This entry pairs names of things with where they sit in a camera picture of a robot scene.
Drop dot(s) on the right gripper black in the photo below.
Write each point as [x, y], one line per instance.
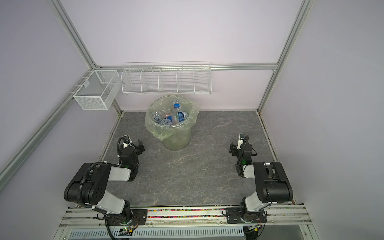
[234, 149]

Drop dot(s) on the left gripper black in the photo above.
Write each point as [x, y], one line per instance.
[140, 148]

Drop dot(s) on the water bottle blue label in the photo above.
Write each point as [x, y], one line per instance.
[167, 121]
[166, 111]

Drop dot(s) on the blue cap bottle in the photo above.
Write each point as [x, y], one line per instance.
[178, 114]

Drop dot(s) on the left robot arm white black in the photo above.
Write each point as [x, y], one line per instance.
[88, 188]

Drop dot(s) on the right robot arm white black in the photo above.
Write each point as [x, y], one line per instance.
[271, 183]

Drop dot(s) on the mesh bin with green bag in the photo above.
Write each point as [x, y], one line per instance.
[175, 137]

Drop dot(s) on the white mesh box basket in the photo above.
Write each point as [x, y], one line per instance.
[99, 90]

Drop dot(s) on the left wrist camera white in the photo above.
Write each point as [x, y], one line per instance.
[126, 141]

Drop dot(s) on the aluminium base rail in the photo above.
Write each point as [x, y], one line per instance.
[183, 222]

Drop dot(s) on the white wire shelf basket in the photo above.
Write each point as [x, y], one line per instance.
[167, 78]

